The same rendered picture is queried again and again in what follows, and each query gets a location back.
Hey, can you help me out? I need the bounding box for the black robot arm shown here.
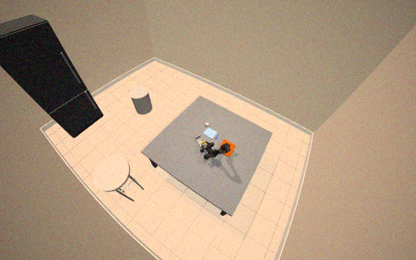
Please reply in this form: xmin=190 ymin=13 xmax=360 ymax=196
xmin=204 ymin=143 xmax=231 ymax=160

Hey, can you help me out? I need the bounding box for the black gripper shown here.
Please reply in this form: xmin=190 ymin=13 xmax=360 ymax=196
xmin=200 ymin=141 xmax=215 ymax=153

